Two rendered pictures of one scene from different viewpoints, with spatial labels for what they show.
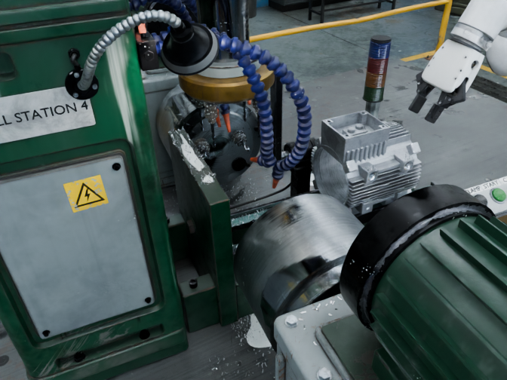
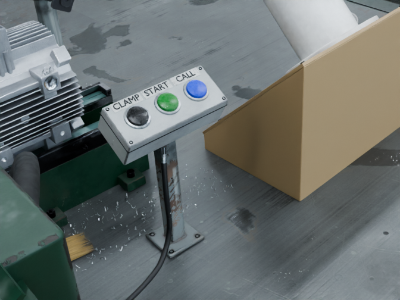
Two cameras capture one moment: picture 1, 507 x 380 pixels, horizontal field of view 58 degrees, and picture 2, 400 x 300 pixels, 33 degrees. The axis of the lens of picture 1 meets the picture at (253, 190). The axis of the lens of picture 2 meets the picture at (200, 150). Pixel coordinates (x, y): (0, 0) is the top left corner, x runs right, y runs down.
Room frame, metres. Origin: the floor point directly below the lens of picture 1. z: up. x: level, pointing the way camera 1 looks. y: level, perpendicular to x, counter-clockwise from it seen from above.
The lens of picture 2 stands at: (-0.01, -0.36, 1.55)
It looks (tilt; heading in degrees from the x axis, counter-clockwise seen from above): 36 degrees down; 346
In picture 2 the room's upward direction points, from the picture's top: 4 degrees counter-clockwise
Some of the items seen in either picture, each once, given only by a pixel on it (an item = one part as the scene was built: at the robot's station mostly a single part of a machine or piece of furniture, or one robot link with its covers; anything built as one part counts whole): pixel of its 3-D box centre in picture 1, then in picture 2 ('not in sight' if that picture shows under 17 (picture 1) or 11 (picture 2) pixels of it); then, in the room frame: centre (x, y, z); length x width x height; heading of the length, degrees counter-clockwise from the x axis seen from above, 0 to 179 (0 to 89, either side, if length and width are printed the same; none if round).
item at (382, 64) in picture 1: (377, 62); not in sight; (1.33, -0.38, 1.14); 0.06 x 0.06 x 0.04
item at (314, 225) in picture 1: (332, 300); not in sight; (0.52, -0.13, 1.04); 0.37 x 0.25 x 0.25; 22
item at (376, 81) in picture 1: (375, 78); not in sight; (1.33, -0.38, 1.10); 0.06 x 0.06 x 0.04
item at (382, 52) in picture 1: (379, 48); not in sight; (1.33, -0.38, 1.19); 0.06 x 0.06 x 0.04
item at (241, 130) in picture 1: (204, 126); not in sight; (1.15, 0.13, 1.04); 0.41 x 0.25 x 0.25; 22
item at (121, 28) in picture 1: (138, 56); not in sight; (0.54, 0.13, 1.46); 0.18 x 0.11 x 0.13; 112
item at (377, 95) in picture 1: (373, 91); not in sight; (1.33, -0.38, 1.05); 0.06 x 0.06 x 0.04
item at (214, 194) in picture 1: (187, 230); not in sight; (0.79, 0.15, 0.97); 0.30 x 0.11 x 0.34; 22
